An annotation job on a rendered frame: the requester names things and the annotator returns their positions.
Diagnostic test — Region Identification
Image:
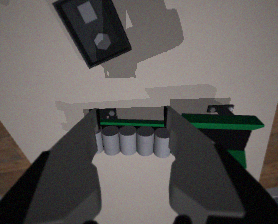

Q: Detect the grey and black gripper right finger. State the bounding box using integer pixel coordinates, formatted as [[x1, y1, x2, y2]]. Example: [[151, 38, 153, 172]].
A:
[[164, 106, 278, 224]]

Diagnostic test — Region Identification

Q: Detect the dark grey open tray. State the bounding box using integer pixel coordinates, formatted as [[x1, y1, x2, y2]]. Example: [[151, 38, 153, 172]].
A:
[[53, 0, 132, 69]]

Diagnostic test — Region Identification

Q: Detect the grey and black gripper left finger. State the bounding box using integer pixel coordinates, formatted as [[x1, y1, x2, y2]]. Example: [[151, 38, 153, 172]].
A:
[[0, 108, 102, 224]]

